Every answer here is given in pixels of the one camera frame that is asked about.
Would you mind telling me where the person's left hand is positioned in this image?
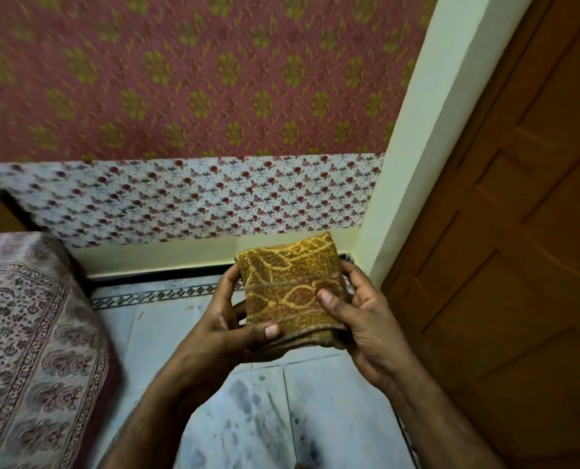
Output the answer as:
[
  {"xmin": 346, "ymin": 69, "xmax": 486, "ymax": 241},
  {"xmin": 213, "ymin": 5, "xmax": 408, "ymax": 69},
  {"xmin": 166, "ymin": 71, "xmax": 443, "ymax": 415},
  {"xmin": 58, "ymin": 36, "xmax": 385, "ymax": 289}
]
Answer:
[{"xmin": 172, "ymin": 263, "xmax": 283, "ymax": 388}]

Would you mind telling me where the person's right hand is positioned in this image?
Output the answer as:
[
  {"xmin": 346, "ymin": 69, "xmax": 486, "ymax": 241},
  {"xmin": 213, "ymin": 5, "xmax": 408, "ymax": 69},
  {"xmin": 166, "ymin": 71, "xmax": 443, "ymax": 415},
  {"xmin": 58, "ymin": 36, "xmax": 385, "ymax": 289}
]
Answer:
[{"xmin": 317, "ymin": 260, "xmax": 419, "ymax": 392}]

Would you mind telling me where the yellow-brown patterned cloth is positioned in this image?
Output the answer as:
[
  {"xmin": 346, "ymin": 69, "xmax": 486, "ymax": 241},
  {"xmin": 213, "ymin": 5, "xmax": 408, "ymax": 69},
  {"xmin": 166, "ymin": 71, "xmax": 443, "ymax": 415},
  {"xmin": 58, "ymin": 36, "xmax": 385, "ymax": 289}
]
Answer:
[{"xmin": 235, "ymin": 231, "xmax": 353, "ymax": 360}]

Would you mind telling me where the black skirting board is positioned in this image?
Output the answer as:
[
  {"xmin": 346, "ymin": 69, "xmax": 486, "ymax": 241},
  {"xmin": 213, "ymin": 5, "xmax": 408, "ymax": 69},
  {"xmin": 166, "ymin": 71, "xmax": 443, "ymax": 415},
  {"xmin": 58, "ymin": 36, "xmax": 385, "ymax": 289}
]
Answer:
[{"xmin": 80, "ymin": 252, "xmax": 357, "ymax": 291}]

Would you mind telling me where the red floral cover sheet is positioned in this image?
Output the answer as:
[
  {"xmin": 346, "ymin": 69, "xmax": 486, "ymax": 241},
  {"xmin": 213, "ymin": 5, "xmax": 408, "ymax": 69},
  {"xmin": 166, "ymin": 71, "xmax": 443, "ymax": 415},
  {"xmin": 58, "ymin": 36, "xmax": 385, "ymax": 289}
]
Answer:
[{"xmin": 0, "ymin": 153, "xmax": 384, "ymax": 249}]

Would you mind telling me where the brown wooden door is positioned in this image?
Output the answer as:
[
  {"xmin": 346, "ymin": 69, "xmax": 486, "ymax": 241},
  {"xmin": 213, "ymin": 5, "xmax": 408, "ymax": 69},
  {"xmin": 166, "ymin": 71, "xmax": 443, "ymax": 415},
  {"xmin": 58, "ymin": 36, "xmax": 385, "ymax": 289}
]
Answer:
[{"xmin": 381, "ymin": 0, "xmax": 580, "ymax": 469}]

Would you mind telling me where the maroon patterned bedsheet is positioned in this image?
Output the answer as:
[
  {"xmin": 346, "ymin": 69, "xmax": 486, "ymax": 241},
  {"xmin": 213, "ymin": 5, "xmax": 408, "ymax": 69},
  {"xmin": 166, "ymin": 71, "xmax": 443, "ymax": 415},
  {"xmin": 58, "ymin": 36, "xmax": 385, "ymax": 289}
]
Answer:
[{"xmin": 0, "ymin": 231, "xmax": 111, "ymax": 469}]

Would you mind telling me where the pink yellow-flowered curtain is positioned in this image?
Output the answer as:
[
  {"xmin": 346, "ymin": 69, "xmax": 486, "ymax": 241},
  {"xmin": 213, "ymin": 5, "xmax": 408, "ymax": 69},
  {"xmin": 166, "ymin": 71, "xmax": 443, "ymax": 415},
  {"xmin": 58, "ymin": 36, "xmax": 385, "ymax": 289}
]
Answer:
[{"xmin": 0, "ymin": 0, "xmax": 441, "ymax": 165}]

